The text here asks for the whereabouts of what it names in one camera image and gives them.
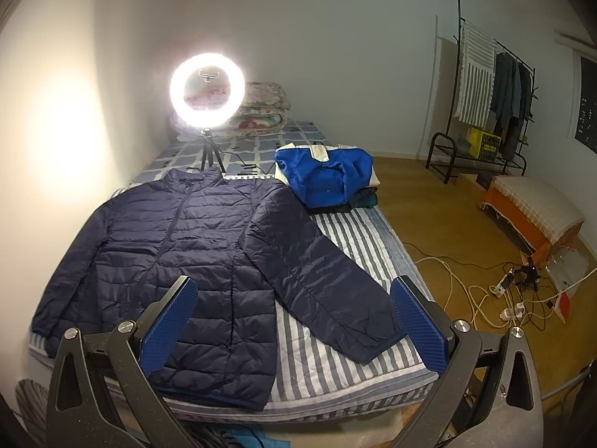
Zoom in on navy puffer jacket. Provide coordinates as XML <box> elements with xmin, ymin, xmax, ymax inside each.
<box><xmin>30</xmin><ymin>169</ymin><xmax>403</xmax><ymax>411</ymax></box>

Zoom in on black clothes rack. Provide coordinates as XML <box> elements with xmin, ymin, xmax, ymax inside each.
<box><xmin>425</xmin><ymin>12</ymin><xmax>537</xmax><ymax>184</ymax></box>

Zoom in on dark hanging clothes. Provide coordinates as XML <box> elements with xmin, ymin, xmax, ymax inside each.
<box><xmin>490</xmin><ymin>52</ymin><xmax>533</xmax><ymax>161</ymax></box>

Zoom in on blue white striped bed sheet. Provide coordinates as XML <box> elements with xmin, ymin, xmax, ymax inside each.
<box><xmin>27</xmin><ymin>186</ymin><xmax>443</xmax><ymax>426</ymax></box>

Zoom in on blue white jacket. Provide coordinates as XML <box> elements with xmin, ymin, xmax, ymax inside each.
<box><xmin>274</xmin><ymin>144</ymin><xmax>381</xmax><ymax>209</ymax></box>

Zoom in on yellow box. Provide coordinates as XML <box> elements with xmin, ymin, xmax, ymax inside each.
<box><xmin>466</xmin><ymin>127</ymin><xmax>501</xmax><ymax>161</ymax></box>

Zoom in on black light tripod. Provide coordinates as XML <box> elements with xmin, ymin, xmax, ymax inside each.
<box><xmin>186</xmin><ymin>130</ymin><xmax>226</xmax><ymax>174</ymax></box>

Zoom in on striped hanging towel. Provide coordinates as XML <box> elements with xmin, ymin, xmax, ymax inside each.
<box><xmin>454</xmin><ymin>20</ymin><xmax>497</xmax><ymax>128</ymax></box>

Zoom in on folded floral quilts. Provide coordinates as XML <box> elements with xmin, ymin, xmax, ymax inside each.
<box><xmin>185</xmin><ymin>82</ymin><xmax>291</xmax><ymax>138</ymax></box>

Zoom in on tangled floor cables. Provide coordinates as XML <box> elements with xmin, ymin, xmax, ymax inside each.
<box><xmin>401</xmin><ymin>242</ymin><xmax>568</xmax><ymax>337</ymax></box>

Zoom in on ring light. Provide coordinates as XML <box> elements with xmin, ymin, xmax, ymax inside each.
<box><xmin>169</xmin><ymin>53</ymin><xmax>246</xmax><ymax>131</ymax></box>

